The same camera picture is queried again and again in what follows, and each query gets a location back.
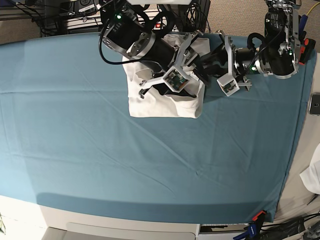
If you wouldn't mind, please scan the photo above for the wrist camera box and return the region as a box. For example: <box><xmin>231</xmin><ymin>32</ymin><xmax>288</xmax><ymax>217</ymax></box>
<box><xmin>162</xmin><ymin>67</ymin><xmax>189</xmax><ymax>93</ymax></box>
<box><xmin>216</xmin><ymin>74</ymin><xmax>240</xmax><ymax>97</ymax></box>

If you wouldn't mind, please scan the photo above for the black power strip red switch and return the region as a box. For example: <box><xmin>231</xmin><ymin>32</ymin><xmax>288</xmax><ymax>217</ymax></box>
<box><xmin>141</xmin><ymin>21</ymin><xmax>164</xmax><ymax>32</ymax></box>

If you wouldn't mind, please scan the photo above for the black orange clamp top right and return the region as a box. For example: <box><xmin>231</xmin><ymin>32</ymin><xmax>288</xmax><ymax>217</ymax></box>
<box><xmin>299</xmin><ymin>38</ymin><xmax>316</xmax><ymax>65</ymax></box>

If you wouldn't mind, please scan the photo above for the grey device right edge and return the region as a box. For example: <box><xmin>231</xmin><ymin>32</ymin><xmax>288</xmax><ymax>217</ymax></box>
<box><xmin>308</xmin><ymin>92</ymin><xmax>320</xmax><ymax>116</ymax></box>

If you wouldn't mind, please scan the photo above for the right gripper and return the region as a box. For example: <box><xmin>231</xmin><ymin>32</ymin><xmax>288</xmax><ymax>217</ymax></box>
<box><xmin>137</xmin><ymin>30</ymin><xmax>211</xmax><ymax>100</ymax></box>

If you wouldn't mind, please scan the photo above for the blue black clamp top right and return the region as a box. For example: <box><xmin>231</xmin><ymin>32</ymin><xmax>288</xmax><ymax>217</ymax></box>
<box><xmin>298</xmin><ymin>14</ymin><xmax>308</xmax><ymax>42</ymax></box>

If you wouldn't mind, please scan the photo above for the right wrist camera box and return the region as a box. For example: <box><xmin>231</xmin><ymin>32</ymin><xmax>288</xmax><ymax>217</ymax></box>
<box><xmin>162</xmin><ymin>67</ymin><xmax>189</xmax><ymax>93</ymax></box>

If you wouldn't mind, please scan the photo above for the black orange clamp bottom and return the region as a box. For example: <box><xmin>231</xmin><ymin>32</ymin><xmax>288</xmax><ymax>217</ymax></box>
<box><xmin>252</xmin><ymin>210</ymin><xmax>268</xmax><ymax>225</ymax></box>

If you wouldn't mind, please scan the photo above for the black orange clamp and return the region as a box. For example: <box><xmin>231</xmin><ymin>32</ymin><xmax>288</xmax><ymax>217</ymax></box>
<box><xmin>299</xmin><ymin>38</ymin><xmax>316</xmax><ymax>65</ymax></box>
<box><xmin>252</xmin><ymin>210</ymin><xmax>268</xmax><ymax>225</ymax></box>

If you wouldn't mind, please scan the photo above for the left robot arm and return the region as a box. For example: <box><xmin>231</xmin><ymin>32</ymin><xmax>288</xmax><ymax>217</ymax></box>
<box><xmin>201</xmin><ymin>0</ymin><xmax>301</xmax><ymax>97</ymax></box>

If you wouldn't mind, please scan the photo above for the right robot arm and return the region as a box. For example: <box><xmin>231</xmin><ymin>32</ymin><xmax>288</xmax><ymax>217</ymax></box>
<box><xmin>98</xmin><ymin>0</ymin><xmax>210</xmax><ymax>99</ymax></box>

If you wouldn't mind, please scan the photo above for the teal table cloth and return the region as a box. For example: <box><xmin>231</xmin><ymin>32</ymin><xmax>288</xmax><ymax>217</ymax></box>
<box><xmin>0</xmin><ymin>33</ymin><xmax>317</xmax><ymax>224</ymax></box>

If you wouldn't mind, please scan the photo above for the blue clamp bottom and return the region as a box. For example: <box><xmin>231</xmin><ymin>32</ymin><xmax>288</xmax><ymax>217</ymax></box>
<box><xmin>233</xmin><ymin>223</ymin><xmax>262</xmax><ymax>240</ymax></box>

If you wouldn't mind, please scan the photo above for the white T-shirt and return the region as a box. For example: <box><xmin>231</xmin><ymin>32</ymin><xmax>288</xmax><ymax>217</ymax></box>
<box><xmin>123</xmin><ymin>33</ymin><xmax>210</xmax><ymax>119</ymax></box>

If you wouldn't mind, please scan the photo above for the white cloth right edge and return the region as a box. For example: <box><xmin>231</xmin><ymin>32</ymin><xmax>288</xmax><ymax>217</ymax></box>
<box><xmin>300</xmin><ymin>148</ymin><xmax>320</xmax><ymax>195</ymax></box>

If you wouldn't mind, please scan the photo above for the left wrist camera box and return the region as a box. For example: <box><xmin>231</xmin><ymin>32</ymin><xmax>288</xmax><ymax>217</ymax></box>
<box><xmin>216</xmin><ymin>74</ymin><xmax>240</xmax><ymax>97</ymax></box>

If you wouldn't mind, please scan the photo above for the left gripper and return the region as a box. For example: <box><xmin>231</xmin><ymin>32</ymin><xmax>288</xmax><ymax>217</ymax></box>
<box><xmin>200</xmin><ymin>30</ymin><xmax>265</xmax><ymax>91</ymax></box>

